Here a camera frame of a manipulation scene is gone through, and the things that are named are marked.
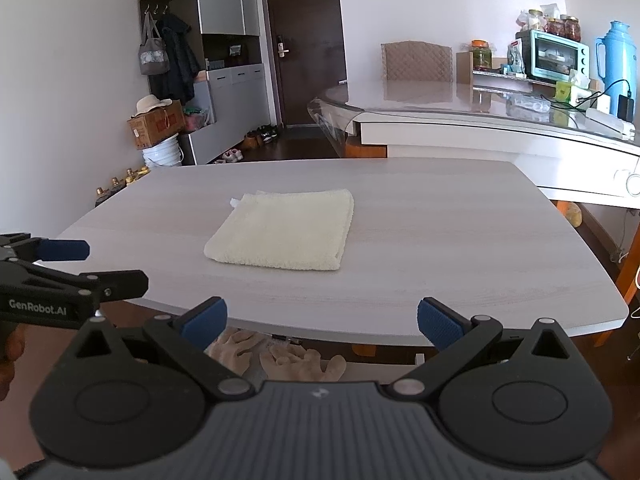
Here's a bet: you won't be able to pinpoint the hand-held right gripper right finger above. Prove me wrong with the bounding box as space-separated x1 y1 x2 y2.
387 297 586 402

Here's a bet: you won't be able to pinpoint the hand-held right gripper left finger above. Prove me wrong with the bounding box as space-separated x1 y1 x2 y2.
55 296 256 402

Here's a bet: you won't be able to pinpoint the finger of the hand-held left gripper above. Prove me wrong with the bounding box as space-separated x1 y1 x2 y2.
20 264 149 306
0 232 91 263

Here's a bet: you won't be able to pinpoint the cream towel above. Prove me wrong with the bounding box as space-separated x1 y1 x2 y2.
203 188 356 272

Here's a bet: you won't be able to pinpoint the person's left hand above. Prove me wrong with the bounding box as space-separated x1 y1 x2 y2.
0 325 26 401

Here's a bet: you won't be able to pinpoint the cluster of cooking oil bottles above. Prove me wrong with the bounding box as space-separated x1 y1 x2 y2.
95 167 151 206

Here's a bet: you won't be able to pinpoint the white plastic bucket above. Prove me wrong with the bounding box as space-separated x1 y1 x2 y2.
142 135 183 168

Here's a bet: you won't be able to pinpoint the printed cardboard box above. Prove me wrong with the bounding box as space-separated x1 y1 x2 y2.
127 100 185 150

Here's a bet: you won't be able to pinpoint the beige sun hat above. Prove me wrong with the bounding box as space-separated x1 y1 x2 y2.
136 94 173 117

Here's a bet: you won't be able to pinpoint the colourful plastic bags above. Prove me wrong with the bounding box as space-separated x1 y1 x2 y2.
182 105 208 133

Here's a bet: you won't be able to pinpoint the row of shoes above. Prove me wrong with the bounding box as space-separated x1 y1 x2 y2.
215 124 281 165

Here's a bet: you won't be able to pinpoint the white dining table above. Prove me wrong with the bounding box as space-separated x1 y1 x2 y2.
307 80 640 346

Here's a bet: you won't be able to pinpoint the grey hallway cabinet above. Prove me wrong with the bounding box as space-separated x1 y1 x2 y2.
135 0 266 166

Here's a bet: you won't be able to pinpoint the grey hanging bag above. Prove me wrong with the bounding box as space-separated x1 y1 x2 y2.
139 12 171 76

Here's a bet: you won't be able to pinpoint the dark hanging jacket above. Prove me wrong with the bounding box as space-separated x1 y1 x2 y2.
150 14 201 106

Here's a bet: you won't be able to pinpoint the green tissue box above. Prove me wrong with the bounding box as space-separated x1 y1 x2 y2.
555 70 591 102

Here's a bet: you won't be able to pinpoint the white power strip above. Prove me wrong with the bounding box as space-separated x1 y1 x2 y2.
586 107 638 138

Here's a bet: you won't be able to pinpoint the orange-lid green jar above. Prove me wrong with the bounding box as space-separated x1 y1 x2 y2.
470 40 493 72

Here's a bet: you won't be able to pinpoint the white snack bag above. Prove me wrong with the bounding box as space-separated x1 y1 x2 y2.
507 42 526 76

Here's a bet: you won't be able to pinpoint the teal toaster oven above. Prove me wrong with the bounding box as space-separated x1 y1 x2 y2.
515 29 591 83

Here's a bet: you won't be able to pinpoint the dark brown door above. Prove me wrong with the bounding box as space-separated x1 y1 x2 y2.
264 0 348 128

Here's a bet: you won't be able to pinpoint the blue thermos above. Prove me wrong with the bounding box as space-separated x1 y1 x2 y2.
594 21 638 111

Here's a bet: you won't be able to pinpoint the black cable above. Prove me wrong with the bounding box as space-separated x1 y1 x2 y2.
550 79 631 108

